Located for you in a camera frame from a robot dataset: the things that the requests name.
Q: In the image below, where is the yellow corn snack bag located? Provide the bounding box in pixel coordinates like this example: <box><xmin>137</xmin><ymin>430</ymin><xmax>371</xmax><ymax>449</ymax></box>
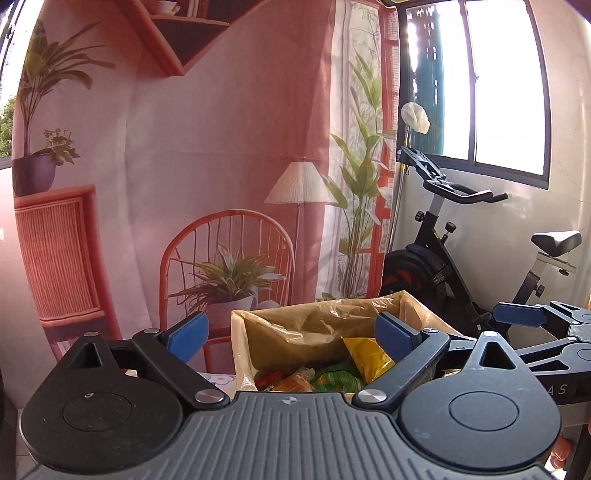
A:
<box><xmin>342</xmin><ymin>337</ymin><xmax>396</xmax><ymax>384</ymax></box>

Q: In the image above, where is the person's right hand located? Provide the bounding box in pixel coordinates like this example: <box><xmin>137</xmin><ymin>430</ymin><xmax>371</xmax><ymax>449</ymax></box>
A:
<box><xmin>550</xmin><ymin>436</ymin><xmax>590</xmax><ymax>470</ymax></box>

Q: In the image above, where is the green snack packet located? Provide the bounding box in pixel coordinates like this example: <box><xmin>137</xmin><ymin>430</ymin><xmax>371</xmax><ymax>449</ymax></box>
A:
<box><xmin>311</xmin><ymin>360</ymin><xmax>365</xmax><ymax>393</ymax></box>

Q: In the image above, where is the black exercise bike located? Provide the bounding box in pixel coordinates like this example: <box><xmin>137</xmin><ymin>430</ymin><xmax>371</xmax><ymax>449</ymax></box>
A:
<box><xmin>378</xmin><ymin>144</ymin><xmax>584</xmax><ymax>340</ymax></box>

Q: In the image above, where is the taped cardboard box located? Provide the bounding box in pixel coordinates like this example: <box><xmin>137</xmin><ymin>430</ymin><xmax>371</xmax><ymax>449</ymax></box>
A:
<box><xmin>230</xmin><ymin>291</ymin><xmax>459</xmax><ymax>392</ymax></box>

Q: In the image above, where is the red snack packet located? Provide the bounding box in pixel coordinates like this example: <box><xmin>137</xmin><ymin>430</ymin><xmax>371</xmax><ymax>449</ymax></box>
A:
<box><xmin>256</xmin><ymin>367</ymin><xmax>315</xmax><ymax>393</ymax></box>

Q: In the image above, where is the printed room backdrop cloth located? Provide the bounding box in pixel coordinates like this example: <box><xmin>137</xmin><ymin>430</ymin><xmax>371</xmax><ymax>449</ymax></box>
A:
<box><xmin>7</xmin><ymin>1</ymin><xmax>399</xmax><ymax>372</ymax></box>

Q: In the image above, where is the window with dark frame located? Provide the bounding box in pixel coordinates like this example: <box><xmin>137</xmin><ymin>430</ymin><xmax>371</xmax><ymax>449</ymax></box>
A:
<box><xmin>398</xmin><ymin>1</ymin><xmax>552</xmax><ymax>189</ymax></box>

